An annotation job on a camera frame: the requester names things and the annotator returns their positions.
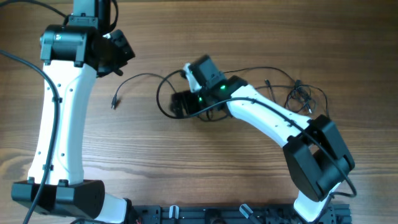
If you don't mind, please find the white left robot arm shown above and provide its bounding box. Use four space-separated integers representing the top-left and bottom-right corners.
11 1 134 223

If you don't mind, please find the black usb cable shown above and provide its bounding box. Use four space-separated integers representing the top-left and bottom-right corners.
254 79 330 119
111 65 299 110

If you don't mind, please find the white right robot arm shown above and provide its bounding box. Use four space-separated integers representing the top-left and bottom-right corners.
170 55 356 223

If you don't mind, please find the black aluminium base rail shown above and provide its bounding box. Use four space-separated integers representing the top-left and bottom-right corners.
130 203 352 224

